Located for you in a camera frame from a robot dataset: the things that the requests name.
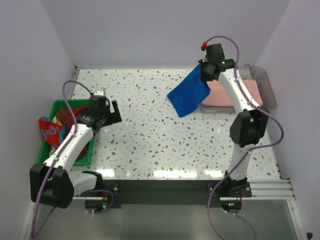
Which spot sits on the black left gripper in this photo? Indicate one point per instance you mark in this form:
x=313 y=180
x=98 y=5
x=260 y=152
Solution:
x=115 y=118

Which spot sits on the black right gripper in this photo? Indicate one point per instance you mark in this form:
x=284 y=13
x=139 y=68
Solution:
x=203 y=62

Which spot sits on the pink towel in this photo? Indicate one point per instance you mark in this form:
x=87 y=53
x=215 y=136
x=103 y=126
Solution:
x=218 y=96

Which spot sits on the blue towel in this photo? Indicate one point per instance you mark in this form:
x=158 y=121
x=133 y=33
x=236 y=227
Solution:
x=189 y=94

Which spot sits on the red patterned towel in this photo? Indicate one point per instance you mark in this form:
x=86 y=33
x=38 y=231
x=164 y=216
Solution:
x=51 y=132

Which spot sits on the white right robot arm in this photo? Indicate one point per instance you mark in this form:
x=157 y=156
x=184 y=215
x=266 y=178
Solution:
x=249 y=125

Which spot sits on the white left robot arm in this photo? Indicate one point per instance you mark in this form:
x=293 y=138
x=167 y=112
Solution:
x=50 y=182

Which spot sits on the clear plastic container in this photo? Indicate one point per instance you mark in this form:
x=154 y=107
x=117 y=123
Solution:
x=248 y=72

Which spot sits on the brown towel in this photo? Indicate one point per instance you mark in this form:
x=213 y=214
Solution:
x=65 y=119

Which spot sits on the yellow striped towel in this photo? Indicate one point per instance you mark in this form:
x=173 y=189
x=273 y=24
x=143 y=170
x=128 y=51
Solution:
x=55 y=121

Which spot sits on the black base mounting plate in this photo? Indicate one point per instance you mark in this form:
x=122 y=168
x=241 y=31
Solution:
x=167 y=192

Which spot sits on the green plastic bin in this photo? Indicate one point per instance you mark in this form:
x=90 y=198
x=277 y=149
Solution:
x=46 y=148

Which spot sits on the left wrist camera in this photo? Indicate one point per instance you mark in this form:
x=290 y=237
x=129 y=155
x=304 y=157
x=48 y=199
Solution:
x=100 y=92

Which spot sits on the aluminium frame rail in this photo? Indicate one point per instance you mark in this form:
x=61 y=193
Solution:
x=151 y=145

